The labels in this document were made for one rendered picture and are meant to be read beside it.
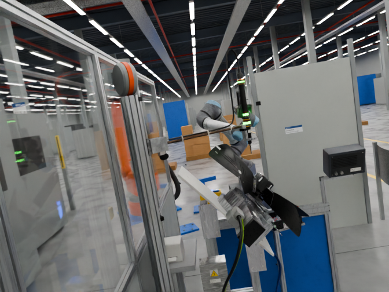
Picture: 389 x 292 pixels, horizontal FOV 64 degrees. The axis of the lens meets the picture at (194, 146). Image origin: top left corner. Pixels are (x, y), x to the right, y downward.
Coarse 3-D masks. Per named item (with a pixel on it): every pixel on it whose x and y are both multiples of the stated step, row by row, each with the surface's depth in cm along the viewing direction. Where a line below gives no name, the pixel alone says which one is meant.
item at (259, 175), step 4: (256, 176) 179; (260, 176) 177; (264, 176) 186; (256, 180) 178; (260, 180) 177; (264, 180) 176; (268, 180) 176; (256, 184) 177; (260, 184) 176; (264, 184) 176; (268, 184) 176; (272, 184) 177; (256, 188) 177; (260, 188) 176; (264, 188) 176; (252, 192) 176; (256, 192) 178; (260, 192) 178; (264, 192) 177; (252, 196) 176; (256, 196) 176; (260, 196) 181; (260, 200) 178
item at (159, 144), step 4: (148, 140) 150; (152, 140) 150; (156, 140) 151; (160, 140) 152; (164, 140) 153; (148, 144) 150; (152, 144) 150; (156, 144) 151; (160, 144) 152; (164, 144) 153; (148, 148) 150; (152, 148) 150; (156, 148) 151; (160, 148) 152; (164, 148) 153; (148, 152) 151; (152, 152) 150; (156, 152) 151
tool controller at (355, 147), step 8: (352, 144) 225; (328, 152) 220; (336, 152) 218; (344, 152) 217; (352, 152) 217; (360, 152) 217; (328, 160) 219; (336, 160) 219; (344, 160) 219; (352, 160) 219; (360, 160) 219; (328, 168) 222; (336, 168) 221; (344, 168) 221; (352, 168) 221; (360, 168) 221; (328, 176) 224; (336, 176) 224
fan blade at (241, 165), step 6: (234, 156) 158; (240, 162) 161; (240, 168) 157; (246, 168) 165; (240, 174) 153; (246, 174) 161; (252, 174) 172; (246, 180) 160; (252, 180) 170; (246, 186) 158; (252, 186) 170; (246, 192) 156
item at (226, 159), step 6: (222, 144) 196; (216, 150) 189; (222, 150) 191; (228, 150) 193; (216, 156) 185; (222, 156) 187; (228, 156) 188; (222, 162) 184; (228, 162) 186; (234, 162) 187; (228, 168) 183; (234, 168) 185; (234, 174) 183
